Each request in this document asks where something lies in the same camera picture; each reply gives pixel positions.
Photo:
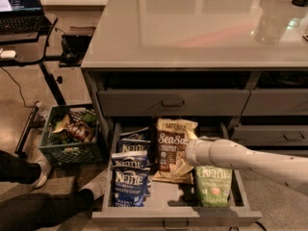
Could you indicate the grey right middle drawer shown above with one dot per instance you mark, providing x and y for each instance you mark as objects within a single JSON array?
[{"x": 271, "y": 135}]

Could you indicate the open grey middle drawer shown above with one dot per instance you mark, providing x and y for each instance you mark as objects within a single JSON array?
[{"x": 168, "y": 205}]

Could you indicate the rear blue Kettle chip bag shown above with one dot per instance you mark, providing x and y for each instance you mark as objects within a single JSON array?
[{"x": 138, "y": 140}]

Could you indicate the white computer mouse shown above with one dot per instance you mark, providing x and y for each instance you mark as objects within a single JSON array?
[{"x": 7, "y": 54}]

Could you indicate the person's leg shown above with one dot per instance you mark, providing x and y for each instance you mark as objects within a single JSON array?
[
  {"x": 32, "y": 211},
  {"x": 16, "y": 170}
]

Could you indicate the black side desk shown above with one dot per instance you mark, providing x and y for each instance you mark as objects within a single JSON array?
[{"x": 34, "y": 52}]

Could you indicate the brown sea salt chip bag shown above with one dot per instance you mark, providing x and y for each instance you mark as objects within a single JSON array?
[{"x": 172, "y": 138}]

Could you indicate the green plastic crate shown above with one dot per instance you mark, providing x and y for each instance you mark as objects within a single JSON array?
[{"x": 70, "y": 154}]

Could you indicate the front green Kettle chip bag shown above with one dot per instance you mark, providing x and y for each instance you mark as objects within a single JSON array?
[{"x": 213, "y": 185}]

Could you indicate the blue kettle chip bag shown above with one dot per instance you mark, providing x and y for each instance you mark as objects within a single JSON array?
[
  {"x": 138, "y": 140},
  {"x": 134, "y": 159},
  {"x": 131, "y": 186}
]

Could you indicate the black laptop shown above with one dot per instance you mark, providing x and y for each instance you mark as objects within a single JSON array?
[{"x": 20, "y": 17}]

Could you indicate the middle blue Kettle chip bag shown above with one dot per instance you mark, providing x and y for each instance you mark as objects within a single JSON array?
[{"x": 134, "y": 159}]

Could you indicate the person's left leg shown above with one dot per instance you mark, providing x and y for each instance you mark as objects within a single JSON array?
[{"x": 16, "y": 170}]

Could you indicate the snack bags in crate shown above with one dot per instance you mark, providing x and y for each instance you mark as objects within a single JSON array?
[{"x": 74, "y": 127}]

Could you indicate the grey right top drawer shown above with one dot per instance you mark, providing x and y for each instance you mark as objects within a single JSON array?
[{"x": 276, "y": 102}]

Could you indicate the person's right leg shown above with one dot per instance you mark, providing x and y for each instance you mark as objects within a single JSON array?
[{"x": 32, "y": 211}]

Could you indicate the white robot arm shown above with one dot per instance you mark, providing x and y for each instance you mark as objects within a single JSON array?
[{"x": 286, "y": 170}]

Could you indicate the grey cabinet with counter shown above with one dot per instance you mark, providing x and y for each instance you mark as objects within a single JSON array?
[{"x": 198, "y": 45}]

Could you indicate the black device on desk shelf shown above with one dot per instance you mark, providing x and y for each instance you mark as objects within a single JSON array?
[{"x": 75, "y": 43}]

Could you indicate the front blue Kettle chip bag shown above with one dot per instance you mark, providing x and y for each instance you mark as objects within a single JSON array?
[{"x": 131, "y": 186}]

